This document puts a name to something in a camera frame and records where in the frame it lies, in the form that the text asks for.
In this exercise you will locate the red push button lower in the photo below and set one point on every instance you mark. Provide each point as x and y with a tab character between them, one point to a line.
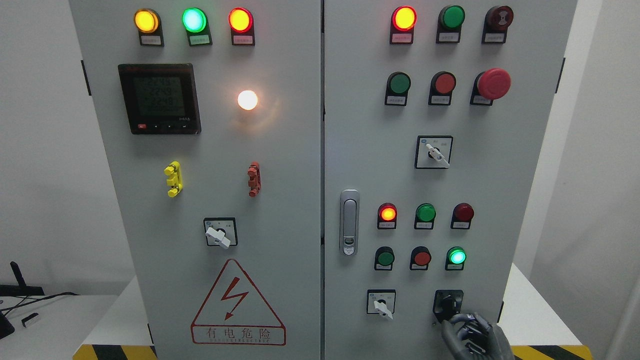
420	259

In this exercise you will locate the yellow terminal connector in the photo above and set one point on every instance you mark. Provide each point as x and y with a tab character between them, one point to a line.
174	179

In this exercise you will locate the green lit indicator light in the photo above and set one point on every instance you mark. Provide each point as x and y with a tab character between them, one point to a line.
197	27

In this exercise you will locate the green indicator light middle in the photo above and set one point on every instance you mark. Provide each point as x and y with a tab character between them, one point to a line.
424	217

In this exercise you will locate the black rotary knob switch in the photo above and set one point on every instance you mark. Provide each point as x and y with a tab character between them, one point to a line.
447	303

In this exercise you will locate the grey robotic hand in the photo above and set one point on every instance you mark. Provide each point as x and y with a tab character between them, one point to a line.
471	337

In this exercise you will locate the red lit light top right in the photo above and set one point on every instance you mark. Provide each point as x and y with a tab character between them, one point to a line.
402	23

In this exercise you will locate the small white usb dongle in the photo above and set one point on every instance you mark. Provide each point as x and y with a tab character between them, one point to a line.
30	319

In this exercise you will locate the green indicator light top right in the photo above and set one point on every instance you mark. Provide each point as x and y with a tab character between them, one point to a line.
450	21

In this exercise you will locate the black object at left edge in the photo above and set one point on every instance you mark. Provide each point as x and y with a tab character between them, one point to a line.
6	328

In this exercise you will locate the red push button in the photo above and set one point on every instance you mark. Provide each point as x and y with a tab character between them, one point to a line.
441	90
420	259

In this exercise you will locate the red electric hazard warning sticker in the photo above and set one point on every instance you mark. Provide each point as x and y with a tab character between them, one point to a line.
236	313

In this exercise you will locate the red emergency stop button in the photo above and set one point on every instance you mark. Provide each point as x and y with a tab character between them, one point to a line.
490	85

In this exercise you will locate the white glowing indicator light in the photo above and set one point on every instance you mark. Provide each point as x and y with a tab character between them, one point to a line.
247	99

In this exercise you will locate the white selector switch upper right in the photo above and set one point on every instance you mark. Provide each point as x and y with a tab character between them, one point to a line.
433	152

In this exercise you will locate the red lit indicator light left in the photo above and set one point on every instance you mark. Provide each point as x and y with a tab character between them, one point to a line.
242	30

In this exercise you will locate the red terminal connector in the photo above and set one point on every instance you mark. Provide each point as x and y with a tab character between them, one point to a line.
254	179

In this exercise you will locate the white selector switch lower right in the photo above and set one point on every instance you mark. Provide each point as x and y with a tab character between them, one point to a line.
381	302

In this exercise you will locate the white selector switch left door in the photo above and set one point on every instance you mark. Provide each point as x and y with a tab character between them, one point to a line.
221	232

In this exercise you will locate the red push button upper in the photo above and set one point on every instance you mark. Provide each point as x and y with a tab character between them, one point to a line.
441	90

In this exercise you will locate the black digital power meter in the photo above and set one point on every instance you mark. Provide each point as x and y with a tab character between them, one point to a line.
160	98

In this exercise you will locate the green push button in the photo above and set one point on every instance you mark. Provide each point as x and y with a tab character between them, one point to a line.
384	259
397	89

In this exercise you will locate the red lit light middle left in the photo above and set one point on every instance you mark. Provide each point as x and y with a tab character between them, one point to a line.
387	216

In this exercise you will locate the white platform with hazard stripes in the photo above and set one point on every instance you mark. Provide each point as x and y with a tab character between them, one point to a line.
532	327

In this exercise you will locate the silver cabinet door handle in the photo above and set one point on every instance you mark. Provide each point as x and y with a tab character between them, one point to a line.
349	221

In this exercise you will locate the white selector switch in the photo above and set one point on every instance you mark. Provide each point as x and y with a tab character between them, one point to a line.
381	302
433	152

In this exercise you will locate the yellow indicator light top left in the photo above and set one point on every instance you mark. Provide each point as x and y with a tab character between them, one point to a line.
149	26

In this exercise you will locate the black device with antenna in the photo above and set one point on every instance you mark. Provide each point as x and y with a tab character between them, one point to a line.
21	289

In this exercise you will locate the grey electrical control cabinet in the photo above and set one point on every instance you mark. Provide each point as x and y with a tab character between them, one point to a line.
320	70

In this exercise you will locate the green push button upper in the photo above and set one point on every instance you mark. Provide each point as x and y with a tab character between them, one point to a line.
397	89

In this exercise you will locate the red indicator light middle right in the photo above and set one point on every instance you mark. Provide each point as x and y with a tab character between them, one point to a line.
462	216

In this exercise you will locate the green push button lower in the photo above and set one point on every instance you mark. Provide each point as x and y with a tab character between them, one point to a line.
384	259

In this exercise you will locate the green indicator light lower right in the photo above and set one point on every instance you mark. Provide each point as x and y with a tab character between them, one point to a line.
455	259

